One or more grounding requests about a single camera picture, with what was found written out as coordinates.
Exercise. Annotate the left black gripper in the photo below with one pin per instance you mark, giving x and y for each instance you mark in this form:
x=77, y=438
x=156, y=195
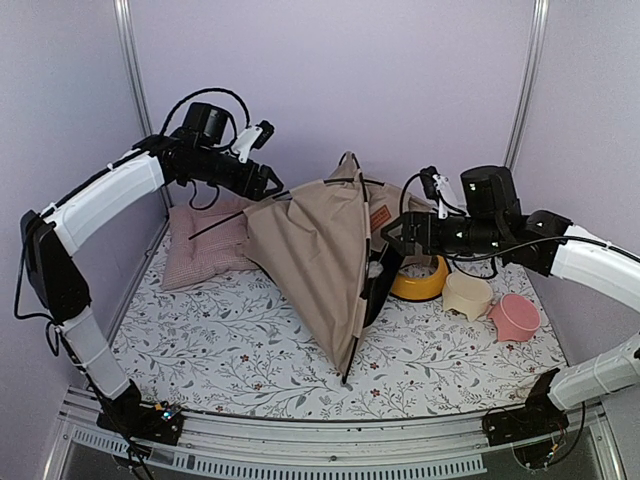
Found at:
x=256, y=190

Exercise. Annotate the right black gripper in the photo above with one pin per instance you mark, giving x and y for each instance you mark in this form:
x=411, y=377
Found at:
x=413, y=233

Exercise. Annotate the black tent pole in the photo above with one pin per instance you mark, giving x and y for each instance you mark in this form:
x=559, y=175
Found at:
x=362, y=300
x=279, y=196

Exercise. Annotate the beige fabric pet tent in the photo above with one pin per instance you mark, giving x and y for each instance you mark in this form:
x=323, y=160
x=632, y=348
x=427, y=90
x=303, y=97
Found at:
x=310, y=246

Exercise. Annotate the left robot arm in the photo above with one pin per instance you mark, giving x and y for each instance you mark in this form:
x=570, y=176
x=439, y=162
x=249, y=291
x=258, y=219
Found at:
x=55, y=241

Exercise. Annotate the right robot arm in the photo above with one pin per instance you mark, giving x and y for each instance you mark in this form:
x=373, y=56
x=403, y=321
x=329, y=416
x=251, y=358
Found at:
x=492, y=226

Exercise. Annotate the yellow pet bowl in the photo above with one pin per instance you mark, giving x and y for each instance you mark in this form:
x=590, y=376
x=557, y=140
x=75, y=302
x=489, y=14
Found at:
x=420, y=279

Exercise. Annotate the cream pet bowl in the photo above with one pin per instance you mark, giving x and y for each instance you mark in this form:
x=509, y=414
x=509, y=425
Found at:
x=466, y=295

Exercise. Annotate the pink pet bowl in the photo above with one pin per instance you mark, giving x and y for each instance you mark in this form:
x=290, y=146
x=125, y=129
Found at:
x=515, y=317

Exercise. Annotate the pink checkered cushion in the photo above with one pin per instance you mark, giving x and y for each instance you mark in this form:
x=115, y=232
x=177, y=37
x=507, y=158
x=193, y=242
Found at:
x=215, y=252

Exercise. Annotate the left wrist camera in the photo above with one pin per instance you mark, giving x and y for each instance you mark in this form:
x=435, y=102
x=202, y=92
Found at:
x=251, y=138

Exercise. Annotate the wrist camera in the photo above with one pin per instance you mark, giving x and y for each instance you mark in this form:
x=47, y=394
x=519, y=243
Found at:
x=437, y=188
x=251, y=138

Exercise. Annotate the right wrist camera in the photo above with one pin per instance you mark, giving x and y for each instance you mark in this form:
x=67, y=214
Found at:
x=437, y=188

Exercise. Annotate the front aluminium rail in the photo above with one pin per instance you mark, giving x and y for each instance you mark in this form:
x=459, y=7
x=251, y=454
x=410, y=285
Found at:
x=218, y=446

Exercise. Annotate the left aluminium frame post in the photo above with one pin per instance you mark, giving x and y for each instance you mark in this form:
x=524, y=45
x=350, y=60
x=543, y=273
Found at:
x=124, y=25

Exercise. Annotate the aluminium frame post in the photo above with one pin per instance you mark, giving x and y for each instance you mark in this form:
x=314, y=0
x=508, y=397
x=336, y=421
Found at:
x=124, y=25
x=533, y=58

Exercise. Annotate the right aluminium frame post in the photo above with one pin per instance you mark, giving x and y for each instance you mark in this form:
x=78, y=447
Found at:
x=533, y=58

